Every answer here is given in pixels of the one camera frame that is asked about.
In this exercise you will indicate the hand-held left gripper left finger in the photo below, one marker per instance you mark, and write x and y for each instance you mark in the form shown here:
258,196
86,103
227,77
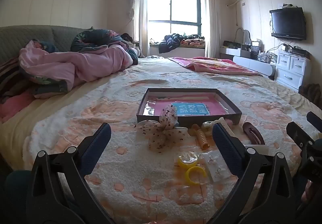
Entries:
96,146

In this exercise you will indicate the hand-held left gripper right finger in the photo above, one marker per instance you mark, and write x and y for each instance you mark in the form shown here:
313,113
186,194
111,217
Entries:
226,148

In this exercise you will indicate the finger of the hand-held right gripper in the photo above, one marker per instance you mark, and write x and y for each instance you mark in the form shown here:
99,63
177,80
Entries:
314,118
298,133

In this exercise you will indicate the bagged earrings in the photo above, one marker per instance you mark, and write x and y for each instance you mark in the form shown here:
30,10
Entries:
216,171

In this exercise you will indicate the orange spiral hair clip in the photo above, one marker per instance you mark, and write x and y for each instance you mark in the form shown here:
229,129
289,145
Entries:
202,138

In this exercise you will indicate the white hair clip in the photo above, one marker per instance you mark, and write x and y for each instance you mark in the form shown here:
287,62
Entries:
222,121

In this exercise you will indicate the brown oval hair clip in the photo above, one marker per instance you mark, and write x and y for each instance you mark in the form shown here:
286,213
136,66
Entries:
251,131

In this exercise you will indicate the bagged yellow bangles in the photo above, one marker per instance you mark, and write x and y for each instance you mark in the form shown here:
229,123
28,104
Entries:
187,162

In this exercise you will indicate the grey cardboard box tray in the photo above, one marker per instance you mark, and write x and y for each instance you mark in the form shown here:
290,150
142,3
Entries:
193,119

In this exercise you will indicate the polka dot mesh hair bow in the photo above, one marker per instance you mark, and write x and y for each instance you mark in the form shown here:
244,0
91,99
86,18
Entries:
163,136

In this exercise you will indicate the brown bag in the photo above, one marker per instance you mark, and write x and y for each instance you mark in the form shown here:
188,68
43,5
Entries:
312,93

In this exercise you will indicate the white drawer cabinet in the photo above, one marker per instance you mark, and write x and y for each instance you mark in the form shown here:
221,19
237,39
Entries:
291,68

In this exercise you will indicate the bed with beige sheet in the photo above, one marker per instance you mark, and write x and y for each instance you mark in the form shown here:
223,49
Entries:
37,115

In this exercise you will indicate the black set-top box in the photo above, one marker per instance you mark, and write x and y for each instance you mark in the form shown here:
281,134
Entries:
298,51

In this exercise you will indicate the pink quilt with floral side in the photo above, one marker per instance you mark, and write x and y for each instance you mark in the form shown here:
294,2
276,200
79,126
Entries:
83,65

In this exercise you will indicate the white rounded desk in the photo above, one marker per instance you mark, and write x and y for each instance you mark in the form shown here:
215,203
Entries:
251,65

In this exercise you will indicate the pink red blanket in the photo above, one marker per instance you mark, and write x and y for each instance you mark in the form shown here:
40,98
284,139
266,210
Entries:
213,64

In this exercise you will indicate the pink pillow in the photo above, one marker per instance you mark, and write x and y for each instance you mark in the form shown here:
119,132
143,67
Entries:
12,108

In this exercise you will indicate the dark teal clothing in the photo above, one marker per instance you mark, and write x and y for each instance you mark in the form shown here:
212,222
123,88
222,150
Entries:
15,193

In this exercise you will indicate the white window seat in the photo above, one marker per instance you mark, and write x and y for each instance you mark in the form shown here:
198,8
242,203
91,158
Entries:
181,52

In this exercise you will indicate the colourful folded bedding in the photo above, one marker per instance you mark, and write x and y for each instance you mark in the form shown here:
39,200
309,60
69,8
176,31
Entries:
193,41

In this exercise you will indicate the striped pillow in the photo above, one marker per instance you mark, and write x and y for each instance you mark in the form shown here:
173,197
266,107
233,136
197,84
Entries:
7,75

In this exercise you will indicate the pile of dark clothes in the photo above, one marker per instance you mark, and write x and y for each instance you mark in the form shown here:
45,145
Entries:
171,42

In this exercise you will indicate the white sheer curtain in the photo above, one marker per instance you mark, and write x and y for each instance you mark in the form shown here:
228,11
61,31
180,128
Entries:
140,12
212,25

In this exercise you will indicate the grey padded headboard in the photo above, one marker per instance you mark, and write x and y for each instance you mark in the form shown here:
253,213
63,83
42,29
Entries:
25,35

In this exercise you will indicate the window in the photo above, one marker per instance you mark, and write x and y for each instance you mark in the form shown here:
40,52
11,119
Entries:
183,5

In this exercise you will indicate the black wall television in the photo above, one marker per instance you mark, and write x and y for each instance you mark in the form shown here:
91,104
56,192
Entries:
288,22

